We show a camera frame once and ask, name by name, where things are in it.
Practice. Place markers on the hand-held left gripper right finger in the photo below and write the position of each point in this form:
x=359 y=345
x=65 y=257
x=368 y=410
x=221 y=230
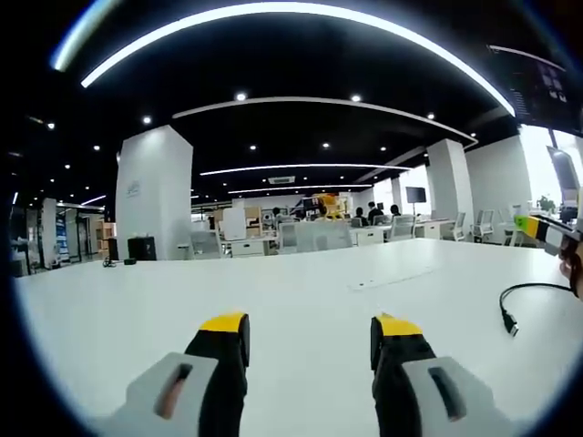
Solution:
x=401 y=364

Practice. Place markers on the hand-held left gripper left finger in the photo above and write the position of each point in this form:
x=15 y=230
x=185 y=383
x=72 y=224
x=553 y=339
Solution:
x=214 y=364

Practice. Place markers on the white desk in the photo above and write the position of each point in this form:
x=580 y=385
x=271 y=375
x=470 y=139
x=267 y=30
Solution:
x=282 y=296

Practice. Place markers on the small black desk item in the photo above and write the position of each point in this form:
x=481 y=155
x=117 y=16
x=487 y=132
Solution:
x=109 y=262

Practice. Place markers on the person's right hand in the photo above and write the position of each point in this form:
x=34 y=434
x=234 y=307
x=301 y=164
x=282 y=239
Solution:
x=575 y=266

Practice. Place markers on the green potted plant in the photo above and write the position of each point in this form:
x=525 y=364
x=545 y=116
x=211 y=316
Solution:
x=545 y=204

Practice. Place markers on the white drawer cabinet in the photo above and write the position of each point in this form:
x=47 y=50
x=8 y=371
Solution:
x=248 y=248

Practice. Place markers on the black monitor on stand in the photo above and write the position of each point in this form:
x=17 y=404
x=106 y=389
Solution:
x=415 y=195

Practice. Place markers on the black box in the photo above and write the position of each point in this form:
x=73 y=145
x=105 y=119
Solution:
x=142 y=249

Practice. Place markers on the wooden shelf unit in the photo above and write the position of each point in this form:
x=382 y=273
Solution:
x=253 y=221

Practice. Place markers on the hanging dark display screen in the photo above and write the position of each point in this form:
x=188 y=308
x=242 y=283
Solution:
x=537 y=82

